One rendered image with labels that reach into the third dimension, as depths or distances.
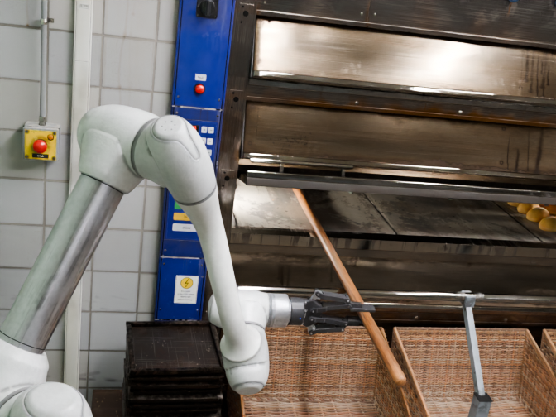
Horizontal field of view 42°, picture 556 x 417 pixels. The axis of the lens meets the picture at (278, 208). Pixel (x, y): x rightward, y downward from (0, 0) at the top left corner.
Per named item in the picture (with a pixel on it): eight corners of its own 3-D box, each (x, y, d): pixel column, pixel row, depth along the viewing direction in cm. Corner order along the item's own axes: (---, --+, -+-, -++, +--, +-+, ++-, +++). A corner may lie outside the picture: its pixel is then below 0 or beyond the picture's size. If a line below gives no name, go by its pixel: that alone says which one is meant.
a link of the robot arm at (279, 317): (262, 316, 197) (284, 317, 198) (266, 333, 188) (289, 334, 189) (266, 286, 193) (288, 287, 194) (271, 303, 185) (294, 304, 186)
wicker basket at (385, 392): (222, 385, 261) (230, 319, 251) (371, 388, 272) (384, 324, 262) (236, 483, 216) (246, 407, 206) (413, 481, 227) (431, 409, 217)
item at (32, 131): (26, 152, 218) (26, 120, 214) (60, 155, 220) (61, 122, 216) (21, 160, 211) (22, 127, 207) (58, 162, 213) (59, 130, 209)
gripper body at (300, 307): (287, 289, 194) (321, 291, 196) (283, 317, 197) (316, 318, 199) (292, 304, 187) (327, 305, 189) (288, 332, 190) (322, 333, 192)
